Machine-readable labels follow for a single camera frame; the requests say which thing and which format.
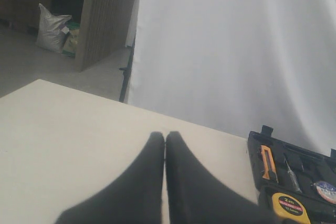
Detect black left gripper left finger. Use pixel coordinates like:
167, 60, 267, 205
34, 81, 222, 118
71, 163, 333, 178
56, 132, 165, 223

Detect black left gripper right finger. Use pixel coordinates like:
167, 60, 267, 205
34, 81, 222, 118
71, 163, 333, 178
165, 131, 281, 223

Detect black plastic tool case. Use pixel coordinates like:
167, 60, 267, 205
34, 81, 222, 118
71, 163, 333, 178
247, 125, 335, 223

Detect black electrical tape roll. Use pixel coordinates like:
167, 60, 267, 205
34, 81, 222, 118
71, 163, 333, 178
313, 180, 336, 205

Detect orange utility knife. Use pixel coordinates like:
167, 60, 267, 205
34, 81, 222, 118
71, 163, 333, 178
261, 145, 278, 183

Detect yellow tape measure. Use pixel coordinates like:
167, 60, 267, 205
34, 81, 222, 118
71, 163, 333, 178
271, 193, 311, 224

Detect clear voltage tester screwdriver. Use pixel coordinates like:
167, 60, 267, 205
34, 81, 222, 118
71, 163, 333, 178
284, 155, 302, 193

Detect black backdrop stand pole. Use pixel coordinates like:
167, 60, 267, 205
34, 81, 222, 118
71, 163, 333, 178
119, 38, 135, 103

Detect white backdrop cloth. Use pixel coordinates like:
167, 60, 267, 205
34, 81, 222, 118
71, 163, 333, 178
128, 0, 335, 155

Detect green yellow bag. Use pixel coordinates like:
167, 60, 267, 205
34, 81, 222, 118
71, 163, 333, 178
62, 22, 80, 58

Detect white sack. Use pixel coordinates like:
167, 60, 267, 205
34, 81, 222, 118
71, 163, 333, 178
36, 3, 72, 52

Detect wooden slatted cabinet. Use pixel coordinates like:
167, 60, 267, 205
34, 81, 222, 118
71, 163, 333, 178
75, 0, 134, 71

